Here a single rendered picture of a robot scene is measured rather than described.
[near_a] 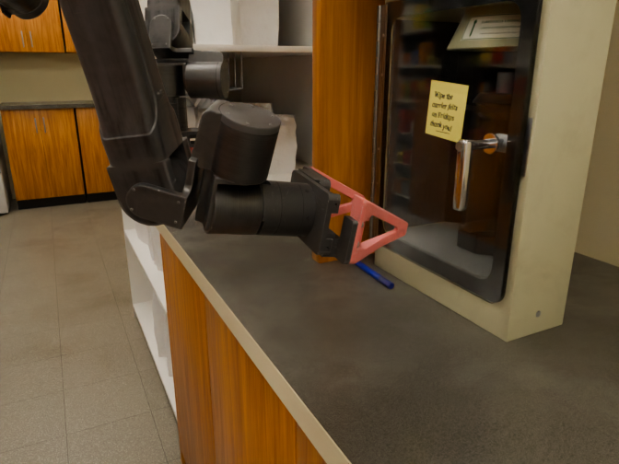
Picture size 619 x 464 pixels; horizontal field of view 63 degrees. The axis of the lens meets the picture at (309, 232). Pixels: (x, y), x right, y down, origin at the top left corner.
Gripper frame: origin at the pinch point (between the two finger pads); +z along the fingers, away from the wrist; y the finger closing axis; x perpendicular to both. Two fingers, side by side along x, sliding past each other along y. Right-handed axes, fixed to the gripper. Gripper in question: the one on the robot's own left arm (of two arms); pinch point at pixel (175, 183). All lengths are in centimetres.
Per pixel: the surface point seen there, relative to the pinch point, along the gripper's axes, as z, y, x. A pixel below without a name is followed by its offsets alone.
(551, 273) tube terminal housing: 8, 39, -46
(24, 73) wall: -22, -30, 511
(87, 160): 61, 14, 456
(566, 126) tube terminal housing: -12, 38, -46
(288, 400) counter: 18.9, 2.5, -40.6
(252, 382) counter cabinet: 29.9, 5.7, -19.4
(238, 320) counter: 16.6, 2.6, -22.7
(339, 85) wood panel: -16.2, 27.5, -8.8
